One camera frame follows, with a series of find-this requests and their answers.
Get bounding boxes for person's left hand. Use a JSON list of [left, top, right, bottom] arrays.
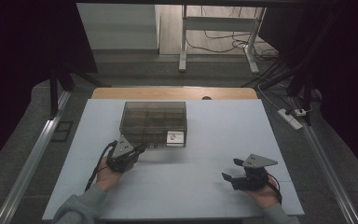
[[95, 156, 124, 192]]

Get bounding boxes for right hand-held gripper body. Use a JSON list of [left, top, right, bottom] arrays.
[[230, 153, 279, 191]]

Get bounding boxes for aluminium floor rail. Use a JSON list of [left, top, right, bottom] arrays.
[[287, 96, 358, 224], [0, 91, 73, 224]]

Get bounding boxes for small white jewellery box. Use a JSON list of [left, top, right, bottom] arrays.
[[166, 131, 186, 147]]

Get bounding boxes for right hand-held gripper black cable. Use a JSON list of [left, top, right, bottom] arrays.
[[266, 174, 283, 205]]

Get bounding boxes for black curtain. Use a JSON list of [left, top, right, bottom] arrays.
[[257, 0, 358, 185], [0, 0, 99, 175]]

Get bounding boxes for white metal desk frame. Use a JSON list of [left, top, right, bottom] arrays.
[[178, 4, 268, 75]]

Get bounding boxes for white power cable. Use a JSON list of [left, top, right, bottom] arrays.
[[256, 83, 282, 112]]

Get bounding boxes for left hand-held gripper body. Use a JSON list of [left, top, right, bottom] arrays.
[[106, 134, 140, 174]]

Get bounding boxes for smoky transparent drawer box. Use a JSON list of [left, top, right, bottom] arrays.
[[118, 101, 188, 148]]

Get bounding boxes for black floor cables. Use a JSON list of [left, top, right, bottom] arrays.
[[186, 6, 279, 62]]

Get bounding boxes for left hand-held gripper black cable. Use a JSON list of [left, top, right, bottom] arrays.
[[84, 140, 118, 192]]

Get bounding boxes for hand-held gripper black cable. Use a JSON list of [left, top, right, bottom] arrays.
[[84, 140, 118, 192], [266, 174, 283, 205]]

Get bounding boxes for person's right hand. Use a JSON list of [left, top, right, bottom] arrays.
[[244, 177, 282, 210]]

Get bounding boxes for white foam board mat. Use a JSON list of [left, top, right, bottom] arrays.
[[42, 98, 306, 221]]

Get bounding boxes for black metal stand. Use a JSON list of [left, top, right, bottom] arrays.
[[48, 62, 113, 119], [241, 59, 315, 127]]

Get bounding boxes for white power strip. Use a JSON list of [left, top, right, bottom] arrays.
[[277, 107, 304, 131]]

